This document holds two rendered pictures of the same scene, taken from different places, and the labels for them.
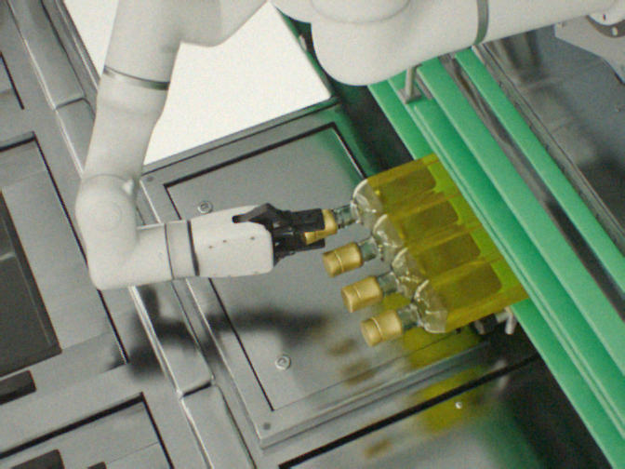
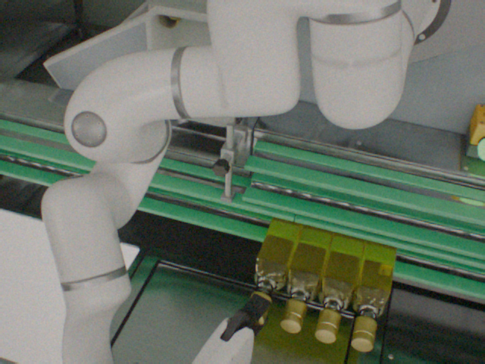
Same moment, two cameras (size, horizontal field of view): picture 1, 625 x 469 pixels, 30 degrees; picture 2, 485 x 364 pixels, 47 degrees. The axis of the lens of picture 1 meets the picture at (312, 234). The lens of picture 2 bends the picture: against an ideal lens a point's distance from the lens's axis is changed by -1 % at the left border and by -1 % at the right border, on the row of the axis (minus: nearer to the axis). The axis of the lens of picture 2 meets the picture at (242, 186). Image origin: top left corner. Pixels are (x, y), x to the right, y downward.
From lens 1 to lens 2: 87 cm
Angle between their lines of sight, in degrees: 36
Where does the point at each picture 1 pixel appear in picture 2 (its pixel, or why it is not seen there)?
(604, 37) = not seen: hidden behind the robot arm
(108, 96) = (92, 305)
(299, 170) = (168, 301)
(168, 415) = not seen: outside the picture
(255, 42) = not seen: hidden behind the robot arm
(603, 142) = (382, 139)
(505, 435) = (426, 350)
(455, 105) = (289, 171)
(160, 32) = (107, 222)
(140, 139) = (104, 336)
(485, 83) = (288, 151)
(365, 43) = (396, 73)
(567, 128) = (361, 143)
